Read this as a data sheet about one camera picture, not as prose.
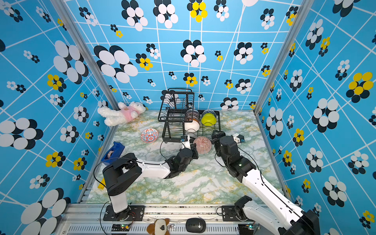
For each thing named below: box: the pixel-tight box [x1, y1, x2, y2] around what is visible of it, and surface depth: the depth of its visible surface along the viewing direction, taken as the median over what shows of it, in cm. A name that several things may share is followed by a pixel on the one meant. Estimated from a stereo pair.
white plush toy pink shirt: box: [97, 100, 146, 127], surface depth 107 cm
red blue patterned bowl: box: [140, 127, 160, 144], surface depth 104 cm
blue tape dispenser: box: [100, 141, 125, 166], surface depth 91 cm
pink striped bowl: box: [192, 136, 212, 155], surface depth 88 cm
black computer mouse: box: [185, 217, 207, 234], surface depth 70 cm
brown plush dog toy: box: [146, 217, 170, 235], surface depth 69 cm
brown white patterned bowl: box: [184, 108, 201, 123], surface depth 110 cm
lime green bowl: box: [201, 113, 217, 127], surface depth 110 cm
